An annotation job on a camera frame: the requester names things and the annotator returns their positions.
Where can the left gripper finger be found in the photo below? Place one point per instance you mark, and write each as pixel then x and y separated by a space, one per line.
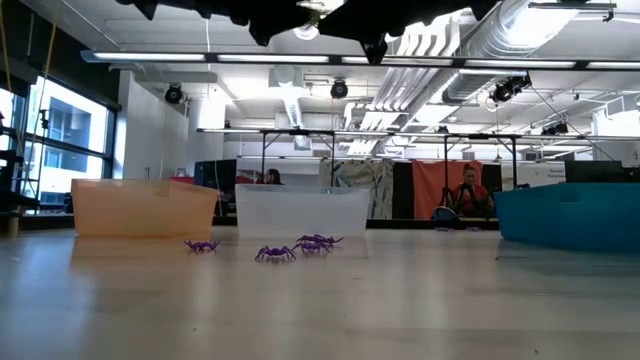
pixel 280 17

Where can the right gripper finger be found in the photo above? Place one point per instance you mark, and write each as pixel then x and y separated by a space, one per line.
pixel 365 25

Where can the clear plastic bin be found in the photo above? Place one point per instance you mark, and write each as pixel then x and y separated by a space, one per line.
pixel 302 212

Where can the overhead light bar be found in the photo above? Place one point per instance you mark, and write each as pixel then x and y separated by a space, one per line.
pixel 275 58

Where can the black ceiling spotlight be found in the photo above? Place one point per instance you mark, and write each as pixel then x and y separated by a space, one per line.
pixel 173 94
pixel 507 90
pixel 339 89

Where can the patterned cloth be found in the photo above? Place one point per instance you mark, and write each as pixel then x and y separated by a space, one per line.
pixel 360 175

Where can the person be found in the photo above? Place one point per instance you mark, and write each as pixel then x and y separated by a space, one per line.
pixel 470 195
pixel 274 176

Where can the black monitor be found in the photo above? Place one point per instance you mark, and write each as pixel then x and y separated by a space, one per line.
pixel 215 175
pixel 595 171

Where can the orange cloth backdrop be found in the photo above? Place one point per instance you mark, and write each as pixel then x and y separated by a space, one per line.
pixel 430 185

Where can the white sign board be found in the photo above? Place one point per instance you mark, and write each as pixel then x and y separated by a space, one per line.
pixel 535 175

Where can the blue round object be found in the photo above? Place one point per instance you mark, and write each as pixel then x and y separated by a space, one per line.
pixel 445 217

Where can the orange plastic bin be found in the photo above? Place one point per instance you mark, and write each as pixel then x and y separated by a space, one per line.
pixel 145 210

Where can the teal plastic bin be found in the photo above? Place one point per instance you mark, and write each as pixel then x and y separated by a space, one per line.
pixel 570 217

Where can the beige cup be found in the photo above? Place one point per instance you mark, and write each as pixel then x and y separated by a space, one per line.
pixel 12 226

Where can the silver air duct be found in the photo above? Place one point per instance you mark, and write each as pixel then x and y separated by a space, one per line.
pixel 480 75

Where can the black metal station frame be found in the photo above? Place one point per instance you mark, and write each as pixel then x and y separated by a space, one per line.
pixel 300 132
pixel 480 135

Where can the black aluminium table frame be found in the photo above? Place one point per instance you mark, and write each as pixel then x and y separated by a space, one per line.
pixel 227 221

